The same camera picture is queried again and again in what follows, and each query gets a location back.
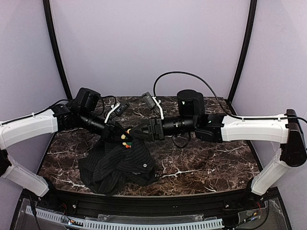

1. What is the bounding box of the flower brooch green orange yellow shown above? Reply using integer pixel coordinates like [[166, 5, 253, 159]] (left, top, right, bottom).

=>
[[121, 134, 132, 149]]

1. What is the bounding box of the black pinstriped shirt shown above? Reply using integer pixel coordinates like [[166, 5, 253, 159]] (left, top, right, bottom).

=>
[[78, 138, 156, 196]]

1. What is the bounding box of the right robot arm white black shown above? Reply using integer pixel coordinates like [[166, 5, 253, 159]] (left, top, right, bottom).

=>
[[130, 90, 307, 197]]

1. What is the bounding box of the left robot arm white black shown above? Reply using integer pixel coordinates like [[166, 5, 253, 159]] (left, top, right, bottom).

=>
[[0, 88, 132, 197]]

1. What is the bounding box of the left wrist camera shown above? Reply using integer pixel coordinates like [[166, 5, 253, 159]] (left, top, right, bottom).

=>
[[105, 102, 130, 124]]

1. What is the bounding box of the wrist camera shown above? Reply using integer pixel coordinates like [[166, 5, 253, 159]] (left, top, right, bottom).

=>
[[105, 102, 130, 124], [142, 92, 165, 120]]

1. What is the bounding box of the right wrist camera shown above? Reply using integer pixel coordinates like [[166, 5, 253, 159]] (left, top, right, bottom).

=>
[[142, 92, 165, 120]]

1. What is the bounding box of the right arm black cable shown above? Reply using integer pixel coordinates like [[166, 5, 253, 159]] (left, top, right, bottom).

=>
[[153, 70, 307, 120]]

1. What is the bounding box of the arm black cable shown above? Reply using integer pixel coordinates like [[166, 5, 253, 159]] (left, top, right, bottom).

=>
[[24, 95, 116, 120], [153, 70, 307, 120]]

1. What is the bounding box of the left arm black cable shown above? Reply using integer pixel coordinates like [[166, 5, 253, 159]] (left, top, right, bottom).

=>
[[24, 95, 116, 120]]

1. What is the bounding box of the white slotted cable duct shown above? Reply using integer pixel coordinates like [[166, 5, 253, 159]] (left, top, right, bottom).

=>
[[36, 208, 224, 230]]

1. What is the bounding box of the left black frame post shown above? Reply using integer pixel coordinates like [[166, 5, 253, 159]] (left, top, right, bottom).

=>
[[42, 0, 72, 99]]

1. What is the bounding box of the black frame post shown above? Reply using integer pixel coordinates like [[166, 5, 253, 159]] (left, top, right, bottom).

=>
[[42, 0, 72, 99], [227, 0, 257, 104]]

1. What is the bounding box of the right black frame post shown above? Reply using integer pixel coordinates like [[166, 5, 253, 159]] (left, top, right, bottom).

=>
[[227, 0, 257, 104]]

